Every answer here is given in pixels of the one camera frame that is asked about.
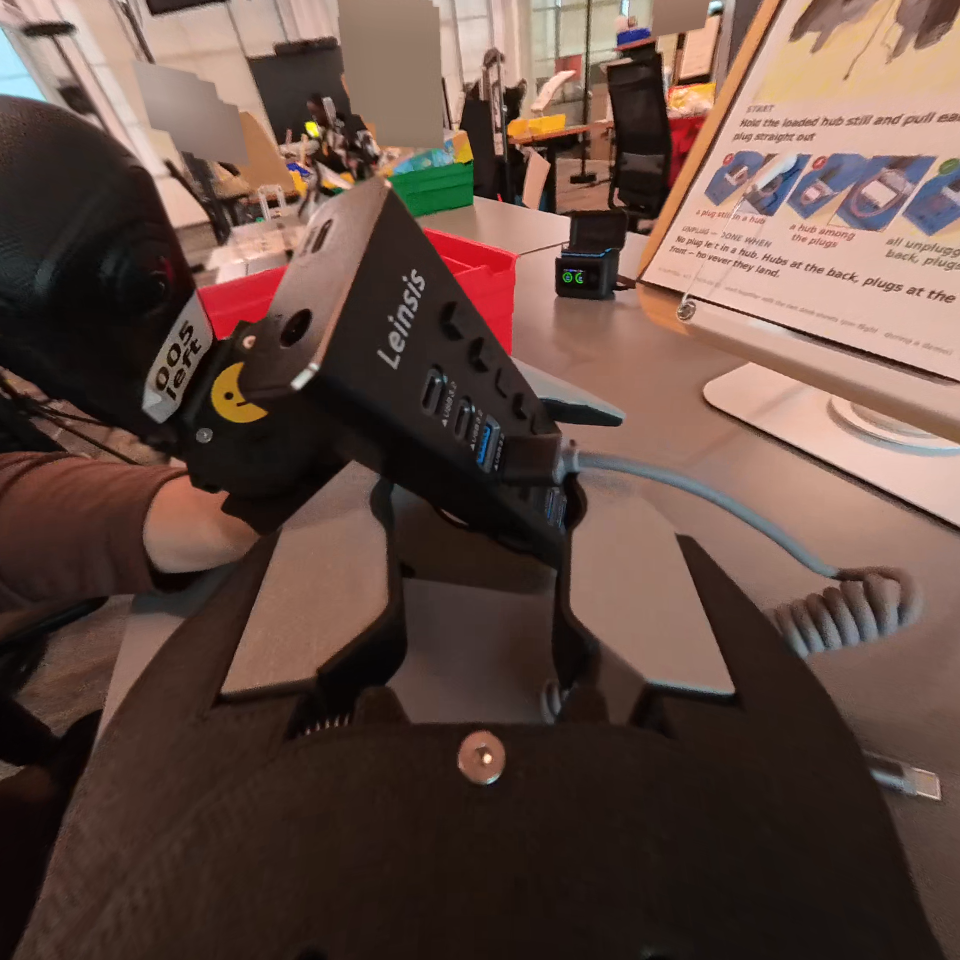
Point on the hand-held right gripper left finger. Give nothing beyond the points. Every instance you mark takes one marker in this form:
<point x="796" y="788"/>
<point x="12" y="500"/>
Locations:
<point x="322" y="600"/>

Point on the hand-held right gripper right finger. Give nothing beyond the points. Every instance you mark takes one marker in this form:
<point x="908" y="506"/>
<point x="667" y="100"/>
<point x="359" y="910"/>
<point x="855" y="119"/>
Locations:
<point x="645" y="600"/>

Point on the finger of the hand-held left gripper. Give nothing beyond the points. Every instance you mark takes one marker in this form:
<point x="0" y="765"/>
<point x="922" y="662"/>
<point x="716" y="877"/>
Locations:
<point x="577" y="405"/>

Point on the red plastic bin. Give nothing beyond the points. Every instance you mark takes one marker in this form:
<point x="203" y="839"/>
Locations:
<point x="480" y="277"/>

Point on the black usb hub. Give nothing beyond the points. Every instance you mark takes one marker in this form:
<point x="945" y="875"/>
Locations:
<point x="390" y="315"/>

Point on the person's left forearm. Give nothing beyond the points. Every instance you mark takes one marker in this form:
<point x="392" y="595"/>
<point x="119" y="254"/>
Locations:
<point x="67" y="517"/>

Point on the person's left hand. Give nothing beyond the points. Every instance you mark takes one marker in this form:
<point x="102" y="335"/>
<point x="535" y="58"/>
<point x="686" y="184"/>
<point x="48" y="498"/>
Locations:
<point x="187" y="529"/>

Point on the black charging case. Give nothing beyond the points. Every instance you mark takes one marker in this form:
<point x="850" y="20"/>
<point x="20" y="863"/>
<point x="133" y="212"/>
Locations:
<point x="589" y="277"/>

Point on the white board stand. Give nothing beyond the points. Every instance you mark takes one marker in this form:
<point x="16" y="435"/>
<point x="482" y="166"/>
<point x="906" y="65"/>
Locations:
<point x="787" y="420"/>

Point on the green plastic bin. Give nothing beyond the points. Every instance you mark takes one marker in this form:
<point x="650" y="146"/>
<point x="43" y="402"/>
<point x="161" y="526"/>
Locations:
<point x="435" y="191"/>

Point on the black office chair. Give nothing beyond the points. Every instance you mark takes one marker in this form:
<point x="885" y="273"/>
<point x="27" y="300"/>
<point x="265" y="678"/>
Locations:
<point x="637" y="142"/>

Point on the yellow plastic bin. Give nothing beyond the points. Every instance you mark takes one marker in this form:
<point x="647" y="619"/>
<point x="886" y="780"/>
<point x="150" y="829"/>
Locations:
<point x="538" y="126"/>

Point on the instruction sheet board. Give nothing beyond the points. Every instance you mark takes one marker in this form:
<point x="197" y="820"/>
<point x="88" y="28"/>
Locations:
<point x="825" y="187"/>

